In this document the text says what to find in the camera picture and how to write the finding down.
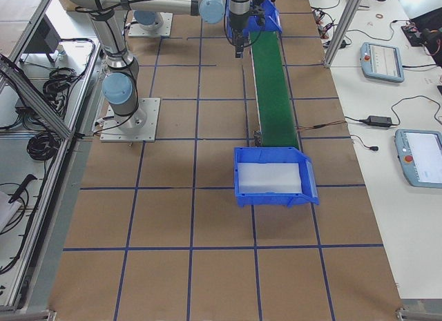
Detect lower teach pendant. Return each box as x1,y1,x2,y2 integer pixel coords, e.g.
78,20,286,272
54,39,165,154
394,129,441,188

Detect black power adapter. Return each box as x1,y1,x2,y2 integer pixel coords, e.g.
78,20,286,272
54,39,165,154
365,115,393,128

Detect teach pendant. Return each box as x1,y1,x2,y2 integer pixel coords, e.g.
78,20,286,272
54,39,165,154
394,129,441,188
360,42,405,83

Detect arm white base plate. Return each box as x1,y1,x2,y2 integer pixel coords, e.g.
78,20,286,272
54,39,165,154
99,98,161,142
128,11,173,38

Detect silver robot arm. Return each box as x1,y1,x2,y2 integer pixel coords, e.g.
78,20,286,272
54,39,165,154
133,0,265,32
70,0,252,132

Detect upper teach pendant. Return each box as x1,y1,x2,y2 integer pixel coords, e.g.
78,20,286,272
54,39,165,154
360,42,405,83

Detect green conveyor belt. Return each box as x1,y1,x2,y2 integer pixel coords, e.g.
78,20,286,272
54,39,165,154
250,31,299,148

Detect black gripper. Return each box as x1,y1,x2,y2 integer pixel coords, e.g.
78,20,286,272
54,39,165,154
233,30,244,58
251,5,265,26

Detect blue source bin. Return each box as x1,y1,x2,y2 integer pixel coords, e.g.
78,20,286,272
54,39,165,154
227,0,282,38

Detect white foam pad destination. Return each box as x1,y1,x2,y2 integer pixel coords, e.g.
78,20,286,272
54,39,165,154
237,163,302,193

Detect blue destination bin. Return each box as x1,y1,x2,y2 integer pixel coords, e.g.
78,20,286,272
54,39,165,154
233,147,320,207

